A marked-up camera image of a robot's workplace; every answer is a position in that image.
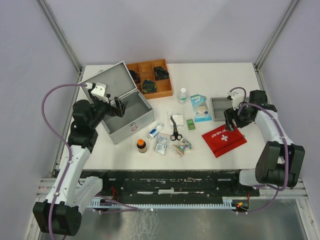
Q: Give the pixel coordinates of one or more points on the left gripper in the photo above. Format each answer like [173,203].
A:
[113,111]

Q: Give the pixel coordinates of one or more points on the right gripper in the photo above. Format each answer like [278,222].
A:
[231,113]

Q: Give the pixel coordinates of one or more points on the red first aid pouch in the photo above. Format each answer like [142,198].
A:
[222,141]

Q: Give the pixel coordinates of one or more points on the grey plastic divider tray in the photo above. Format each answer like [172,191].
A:
[218,106]

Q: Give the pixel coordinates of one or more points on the bag of bandage packets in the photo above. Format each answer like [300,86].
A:
[182,146]

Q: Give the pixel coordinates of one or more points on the white gauze pad packet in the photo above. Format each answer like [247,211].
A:
[178,117]

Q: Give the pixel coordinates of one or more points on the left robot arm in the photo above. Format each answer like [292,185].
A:
[61,211]

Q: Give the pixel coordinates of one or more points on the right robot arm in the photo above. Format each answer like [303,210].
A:
[280,162]

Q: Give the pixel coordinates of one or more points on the grey metal first aid box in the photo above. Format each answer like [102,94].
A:
[118,82]

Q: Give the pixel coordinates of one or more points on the blue cotton swab bag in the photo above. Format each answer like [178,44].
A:
[200,108]

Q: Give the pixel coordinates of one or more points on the small green box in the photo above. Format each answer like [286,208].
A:
[190,124]

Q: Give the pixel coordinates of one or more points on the brown bottle orange cap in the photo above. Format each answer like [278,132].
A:
[141,145]

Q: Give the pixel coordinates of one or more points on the white blue bandage roll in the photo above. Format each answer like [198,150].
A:
[152,134]

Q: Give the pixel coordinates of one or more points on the wooden compartment tray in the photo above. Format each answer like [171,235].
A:
[152,78]

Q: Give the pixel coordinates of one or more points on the clear bottle white cap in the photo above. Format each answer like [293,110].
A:
[182,97]

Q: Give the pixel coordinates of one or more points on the alcohol wipe packets bag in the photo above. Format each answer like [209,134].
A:
[161,143]

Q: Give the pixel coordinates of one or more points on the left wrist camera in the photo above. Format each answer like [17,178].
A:
[97,91]

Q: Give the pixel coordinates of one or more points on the black handled bandage scissors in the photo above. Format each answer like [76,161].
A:
[175,135]

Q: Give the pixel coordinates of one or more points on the white slotted cable duct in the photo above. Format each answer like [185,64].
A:
[227,204]

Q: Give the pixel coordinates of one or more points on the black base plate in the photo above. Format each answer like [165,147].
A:
[164,187]

